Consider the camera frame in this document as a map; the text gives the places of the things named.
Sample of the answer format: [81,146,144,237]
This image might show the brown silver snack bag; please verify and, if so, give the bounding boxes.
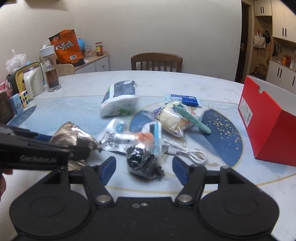
[49,121,102,171]

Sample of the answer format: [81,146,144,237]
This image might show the white usb cable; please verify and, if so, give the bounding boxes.
[160,138,207,165]

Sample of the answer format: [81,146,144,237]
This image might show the bag of black screws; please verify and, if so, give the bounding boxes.
[126,143,165,180]

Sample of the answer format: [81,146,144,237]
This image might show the bagged bread bun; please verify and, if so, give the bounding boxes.
[144,100,206,138]

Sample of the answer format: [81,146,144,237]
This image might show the white tissue pack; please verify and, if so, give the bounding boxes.
[100,80,138,116]

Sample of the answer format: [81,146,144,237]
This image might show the green toothbrush handle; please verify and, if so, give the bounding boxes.
[173,105,211,135]

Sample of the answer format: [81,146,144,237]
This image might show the blue white wet-wipe packet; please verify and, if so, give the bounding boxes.
[165,94,201,107]

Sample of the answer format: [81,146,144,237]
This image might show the person's left hand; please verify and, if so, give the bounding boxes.
[0,169,14,200]

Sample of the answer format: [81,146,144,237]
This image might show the small blue box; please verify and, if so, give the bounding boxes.
[10,94,24,115]

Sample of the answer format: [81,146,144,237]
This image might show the rubik's cube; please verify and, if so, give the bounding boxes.
[18,90,30,108]

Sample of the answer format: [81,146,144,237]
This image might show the white electric kettle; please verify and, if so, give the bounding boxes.
[23,63,44,99]

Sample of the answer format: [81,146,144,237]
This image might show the side cabinet with drawers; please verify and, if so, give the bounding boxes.
[74,51,110,74]

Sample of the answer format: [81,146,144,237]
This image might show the red white cardboard box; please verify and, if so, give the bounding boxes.
[238,76,296,166]

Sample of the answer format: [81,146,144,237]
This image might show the glass water bottle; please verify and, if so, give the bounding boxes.
[40,45,61,92]

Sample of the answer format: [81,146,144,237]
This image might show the orange chip bag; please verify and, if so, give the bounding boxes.
[49,30,85,67]

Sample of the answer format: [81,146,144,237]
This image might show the red lidded jar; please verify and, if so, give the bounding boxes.
[95,42,104,56]

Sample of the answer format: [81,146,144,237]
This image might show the blue globe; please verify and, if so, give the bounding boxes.
[77,38,86,51]

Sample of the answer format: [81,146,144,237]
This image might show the wooden chair at left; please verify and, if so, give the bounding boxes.
[130,52,183,73]

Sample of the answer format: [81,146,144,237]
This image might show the white floor cabinets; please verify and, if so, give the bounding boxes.
[266,61,296,94]

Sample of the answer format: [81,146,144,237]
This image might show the hanging canvas tote bag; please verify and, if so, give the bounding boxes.
[253,31,266,49]

